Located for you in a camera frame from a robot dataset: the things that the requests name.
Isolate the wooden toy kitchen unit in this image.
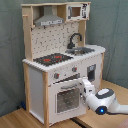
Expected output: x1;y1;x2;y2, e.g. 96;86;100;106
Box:
22;2;105;127

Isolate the white cabinet door with dispenser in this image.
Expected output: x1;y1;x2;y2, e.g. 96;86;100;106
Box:
80;55;102;91

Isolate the red oven knob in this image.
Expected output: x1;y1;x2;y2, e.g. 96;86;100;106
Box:
54;73;60;79
72;66;77;72

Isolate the red left oven knob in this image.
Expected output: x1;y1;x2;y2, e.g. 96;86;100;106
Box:
54;73;60;79

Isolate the red right oven knob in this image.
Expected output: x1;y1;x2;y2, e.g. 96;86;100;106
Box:
72;66;77;72

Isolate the black toy stovetop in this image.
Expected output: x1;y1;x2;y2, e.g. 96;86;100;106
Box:
34;53;71;66

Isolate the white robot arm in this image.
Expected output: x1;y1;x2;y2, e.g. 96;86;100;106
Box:
82;78;128;115

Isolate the white toy oven door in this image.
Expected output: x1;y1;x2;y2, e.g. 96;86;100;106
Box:
49;78;86;124

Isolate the white toy microwave door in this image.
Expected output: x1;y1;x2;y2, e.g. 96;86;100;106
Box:
67;4;89;20

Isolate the grey toy range hood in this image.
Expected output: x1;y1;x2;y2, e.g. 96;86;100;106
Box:
35;5;64;27

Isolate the metal toy sink basin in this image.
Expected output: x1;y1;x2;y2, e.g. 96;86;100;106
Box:
65;47;95;56

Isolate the black toy faucet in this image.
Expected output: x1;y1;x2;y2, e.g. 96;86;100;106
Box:
67;32;83;50

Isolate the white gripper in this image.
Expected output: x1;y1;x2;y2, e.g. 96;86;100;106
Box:
80;77;95;98

